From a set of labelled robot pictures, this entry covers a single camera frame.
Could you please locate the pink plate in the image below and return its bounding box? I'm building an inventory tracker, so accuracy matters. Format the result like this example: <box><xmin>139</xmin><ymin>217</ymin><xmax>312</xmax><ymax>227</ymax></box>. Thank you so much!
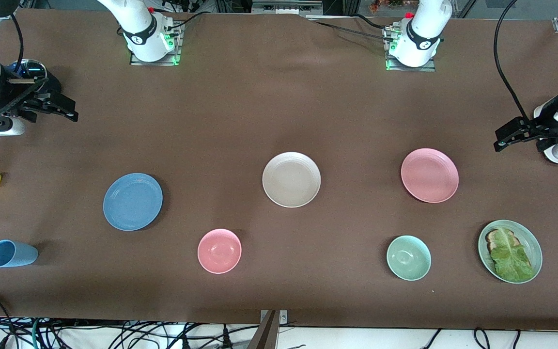
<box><xmin>401</xmin><ymin>148</ymin><xmax>460</xmax><ymax>204</ymax></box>

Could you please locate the blue plate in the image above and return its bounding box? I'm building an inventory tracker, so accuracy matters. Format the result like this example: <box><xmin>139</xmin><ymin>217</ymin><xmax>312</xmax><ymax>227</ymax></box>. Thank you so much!
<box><xmin>103</xmin><ymin>173</ymin><xmax>164</xmax><ymax>232</ymax></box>

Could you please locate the dark blue saucepan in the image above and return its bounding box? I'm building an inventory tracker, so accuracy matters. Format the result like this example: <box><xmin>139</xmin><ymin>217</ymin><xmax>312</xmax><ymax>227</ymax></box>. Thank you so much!
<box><xmin>0</xmin><ymin>58</ymin><xmax>62</xmax><ymax>144</ymax></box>

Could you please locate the glass lid blue knob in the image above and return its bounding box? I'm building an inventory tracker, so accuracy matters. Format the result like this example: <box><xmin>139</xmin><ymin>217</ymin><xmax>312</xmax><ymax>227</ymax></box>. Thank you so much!
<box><xmin>8</xmin><ymin>59</ymin><xmax>47</xmax><ymax>80</ymax></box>

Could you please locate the green plate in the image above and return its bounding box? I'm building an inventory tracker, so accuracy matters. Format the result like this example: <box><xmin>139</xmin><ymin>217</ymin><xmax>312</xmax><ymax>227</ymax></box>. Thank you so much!
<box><xmin>478</xmin><ymin>220</ymin><xmax>543</xmax><ymax>285</ymax></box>

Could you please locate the toasted bread slice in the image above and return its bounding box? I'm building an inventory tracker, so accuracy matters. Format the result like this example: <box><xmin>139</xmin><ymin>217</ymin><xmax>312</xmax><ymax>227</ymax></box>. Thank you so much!
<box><xmin>485</xmin><ymin>229</ymin><xmax>520</xmax><ymax>254</ymax></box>

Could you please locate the green lettuce leaf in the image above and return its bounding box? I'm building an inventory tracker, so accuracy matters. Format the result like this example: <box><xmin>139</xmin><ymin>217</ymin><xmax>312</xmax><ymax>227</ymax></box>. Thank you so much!
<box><xmin>490</xmin><ymin>228</ymin><xmax>534</xmax><ymax>283</ymax></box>

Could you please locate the blue cup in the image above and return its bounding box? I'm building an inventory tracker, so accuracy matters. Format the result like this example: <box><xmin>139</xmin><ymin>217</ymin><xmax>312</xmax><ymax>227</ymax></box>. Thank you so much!
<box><xmin>0</xmin><ymin>239</ymin><xmax>39</xmax><ymax>269</ymax></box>

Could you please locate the green bowl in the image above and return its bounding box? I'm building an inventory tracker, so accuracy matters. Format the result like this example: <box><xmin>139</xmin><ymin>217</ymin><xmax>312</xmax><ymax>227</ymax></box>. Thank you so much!
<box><xmin>386</xmin><ymin>235</ymin><xmax>432</xmax><ymax>282</ymax></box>

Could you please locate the pink bowl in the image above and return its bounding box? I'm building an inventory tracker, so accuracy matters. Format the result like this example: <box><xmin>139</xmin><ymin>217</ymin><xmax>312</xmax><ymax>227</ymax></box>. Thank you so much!
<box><xmin>197</xmin><ymin>228</ymin><xmax>242</xmax><ymax>275</ymax></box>

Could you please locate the brown table mat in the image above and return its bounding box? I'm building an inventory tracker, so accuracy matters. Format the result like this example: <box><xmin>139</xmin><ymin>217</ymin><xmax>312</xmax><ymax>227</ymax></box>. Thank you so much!
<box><xmin>0</xmin><ymin>9</ymin><xmax>558</xmax><ymax>330</ymax></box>

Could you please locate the beige plate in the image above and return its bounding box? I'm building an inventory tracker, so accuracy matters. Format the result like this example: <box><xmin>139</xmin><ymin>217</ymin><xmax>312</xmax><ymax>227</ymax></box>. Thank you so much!
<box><xmin>262</xmin><ymin>152</ymin><xmax>322</xmax><ymax>208</ymax></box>

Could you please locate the grey metal box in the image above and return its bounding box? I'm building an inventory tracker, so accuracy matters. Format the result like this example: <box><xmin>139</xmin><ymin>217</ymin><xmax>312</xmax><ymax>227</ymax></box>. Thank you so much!
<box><xmin>251</xmin><ymin>0</ymin><xmax>324</xmax><ymax>16</ymax></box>

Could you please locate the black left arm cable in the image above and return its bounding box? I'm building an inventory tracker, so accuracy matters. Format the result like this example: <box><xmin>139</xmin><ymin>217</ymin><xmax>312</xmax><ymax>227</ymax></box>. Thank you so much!
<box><xmin>494</xmin><ymin>0</ymin><xmax>531</xmax><ymax>122</ymax></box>

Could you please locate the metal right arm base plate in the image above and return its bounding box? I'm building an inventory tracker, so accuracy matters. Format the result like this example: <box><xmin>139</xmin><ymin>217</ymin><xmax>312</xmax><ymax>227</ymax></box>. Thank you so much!
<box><xmin>129</xmin><ymin>22</ymin><xmax>183</xmax><ymax>66</ymax></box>

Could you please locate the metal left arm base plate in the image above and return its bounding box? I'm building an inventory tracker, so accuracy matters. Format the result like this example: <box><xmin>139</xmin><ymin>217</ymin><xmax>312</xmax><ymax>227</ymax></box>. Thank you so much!
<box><xmin>384</xmin><ymin>27</ymin><xmax>436</xmax><ymax>72</ymax></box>

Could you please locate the black base cable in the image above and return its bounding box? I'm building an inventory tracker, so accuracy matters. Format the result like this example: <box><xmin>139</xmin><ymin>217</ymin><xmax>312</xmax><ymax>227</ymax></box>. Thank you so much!
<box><xmin>160</xmin><ymin>0</ymin><xmax>221</xmax><ymax>31</ymax></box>
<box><xmin>307</xmin><ymin>14</ymin><xmax>398</xmax><ymax>40</ymax></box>

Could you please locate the metal table bracket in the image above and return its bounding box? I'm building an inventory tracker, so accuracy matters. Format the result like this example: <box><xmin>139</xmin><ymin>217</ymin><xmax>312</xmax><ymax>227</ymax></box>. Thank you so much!
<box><xmin>260</xmin><ymin>309</ymin><xmax>289</xmax><ymax>324</ymax></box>

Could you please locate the dark metal post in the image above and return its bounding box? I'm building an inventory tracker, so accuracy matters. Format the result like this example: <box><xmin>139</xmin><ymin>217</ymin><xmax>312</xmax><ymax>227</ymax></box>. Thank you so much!
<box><xmin>247</xmin><ymin>310</ymin><xmax>279</xmax><ymax>349</ymax></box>

